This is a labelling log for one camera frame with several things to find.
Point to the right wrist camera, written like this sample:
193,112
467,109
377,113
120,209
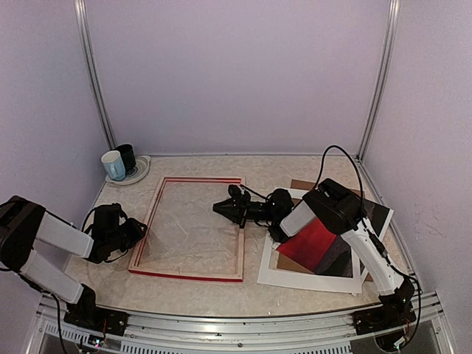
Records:
238,193

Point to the white photo mat border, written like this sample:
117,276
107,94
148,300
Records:
312,260

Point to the aluminium front rail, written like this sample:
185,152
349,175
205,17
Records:
145,332

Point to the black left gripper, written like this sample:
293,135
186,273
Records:
136,231

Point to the aluminium corner post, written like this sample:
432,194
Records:
380,83
91,68

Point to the right aluminium corner post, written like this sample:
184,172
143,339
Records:
380,83

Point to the brown cardboard backing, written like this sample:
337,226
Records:
287,263

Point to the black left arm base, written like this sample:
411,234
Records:
104,320

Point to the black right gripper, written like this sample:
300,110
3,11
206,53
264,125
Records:
239,210

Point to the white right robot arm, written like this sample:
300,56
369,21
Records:
343,213

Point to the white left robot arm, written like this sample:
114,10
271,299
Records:
27,227

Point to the dark green mug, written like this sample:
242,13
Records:
128,157

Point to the white round plate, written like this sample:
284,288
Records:
139,172

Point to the red wooden picture frame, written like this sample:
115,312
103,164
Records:
239,250

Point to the red and black photo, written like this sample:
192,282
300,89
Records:
324,254

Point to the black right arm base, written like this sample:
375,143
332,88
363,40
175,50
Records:
395,310

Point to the light blue mug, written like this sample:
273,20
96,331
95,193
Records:
113,165

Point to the left aluminium corner post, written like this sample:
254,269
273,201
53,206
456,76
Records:
91,68

